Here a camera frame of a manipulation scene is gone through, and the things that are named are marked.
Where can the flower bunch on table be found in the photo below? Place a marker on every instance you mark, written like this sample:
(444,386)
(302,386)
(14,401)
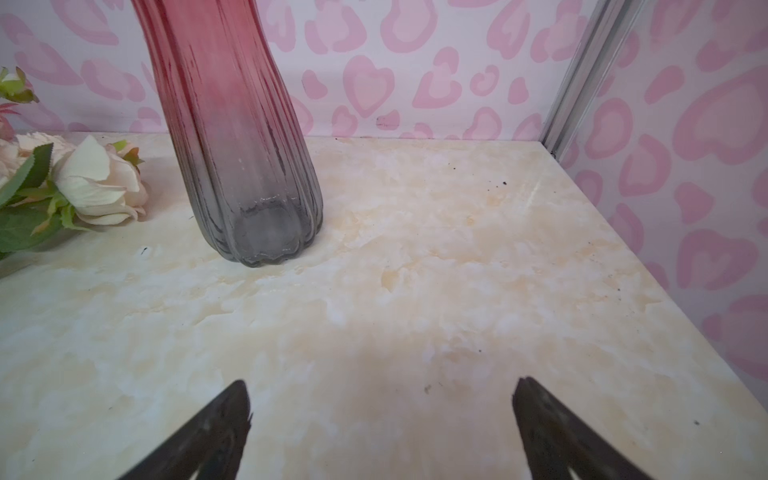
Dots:
(15,90)

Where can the red grey glass vase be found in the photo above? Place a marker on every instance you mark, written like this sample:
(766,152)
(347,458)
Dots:
(245,164)

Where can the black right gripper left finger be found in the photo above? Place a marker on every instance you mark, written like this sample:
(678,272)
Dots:
(208,446)

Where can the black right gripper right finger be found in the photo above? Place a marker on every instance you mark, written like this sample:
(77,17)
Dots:
(558,444)

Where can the aluminium frame post right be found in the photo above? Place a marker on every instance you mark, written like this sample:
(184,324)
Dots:
(605,33)

